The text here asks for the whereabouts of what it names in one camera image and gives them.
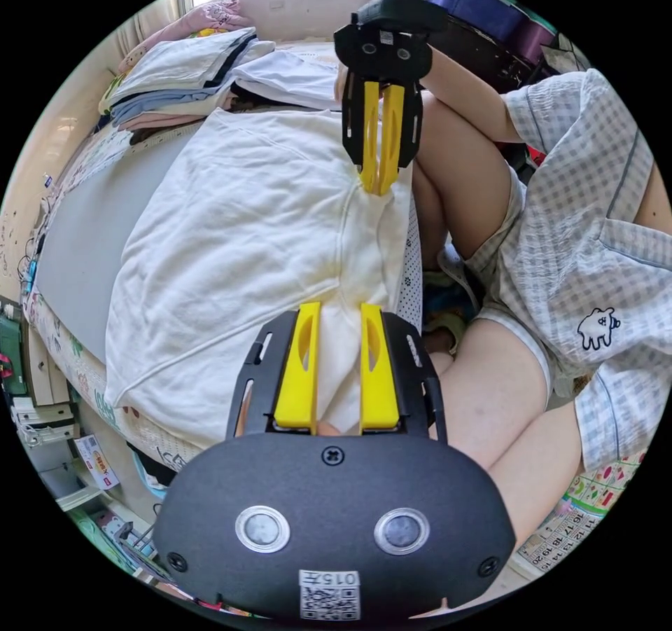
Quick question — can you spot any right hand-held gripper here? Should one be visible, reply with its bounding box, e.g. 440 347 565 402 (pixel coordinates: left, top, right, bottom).
333 22 435 197

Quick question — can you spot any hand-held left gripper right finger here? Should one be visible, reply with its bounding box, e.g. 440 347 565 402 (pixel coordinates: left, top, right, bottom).
359 303 401 432

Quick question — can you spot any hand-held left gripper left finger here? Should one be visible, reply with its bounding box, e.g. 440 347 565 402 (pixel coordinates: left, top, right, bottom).
274 301 322 435

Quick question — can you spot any white long sleeve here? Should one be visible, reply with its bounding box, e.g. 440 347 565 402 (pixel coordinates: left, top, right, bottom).
104 107 422 449

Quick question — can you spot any person's right hand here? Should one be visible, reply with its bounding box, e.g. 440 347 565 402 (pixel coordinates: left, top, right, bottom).
419 46 447 92

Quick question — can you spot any purple plastic storage box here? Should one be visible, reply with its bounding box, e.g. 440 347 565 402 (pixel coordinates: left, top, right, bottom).
419 0 559 60

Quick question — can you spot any pink printed cushion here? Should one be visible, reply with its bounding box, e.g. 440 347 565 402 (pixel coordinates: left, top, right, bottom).
157 0 258 39

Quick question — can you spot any pile of clothes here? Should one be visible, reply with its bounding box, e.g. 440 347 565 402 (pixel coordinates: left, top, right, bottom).
97 25 343 134

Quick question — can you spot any carton with red print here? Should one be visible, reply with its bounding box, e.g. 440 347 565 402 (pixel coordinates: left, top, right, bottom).
73 434 120 491

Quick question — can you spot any person's body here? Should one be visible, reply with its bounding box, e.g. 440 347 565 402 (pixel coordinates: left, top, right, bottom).
412 67 672 556

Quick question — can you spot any colourful printed floor mat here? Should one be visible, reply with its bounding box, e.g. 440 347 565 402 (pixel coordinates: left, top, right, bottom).
517 451 653 575

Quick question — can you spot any bed with grey mat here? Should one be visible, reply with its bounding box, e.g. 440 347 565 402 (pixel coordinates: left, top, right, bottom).
20 42 427 477

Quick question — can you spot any beige curtain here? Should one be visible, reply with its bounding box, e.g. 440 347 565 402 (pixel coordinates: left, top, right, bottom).
116 0 193 53

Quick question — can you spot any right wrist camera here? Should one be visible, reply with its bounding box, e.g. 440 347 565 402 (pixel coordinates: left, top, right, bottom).
356 0 450 36

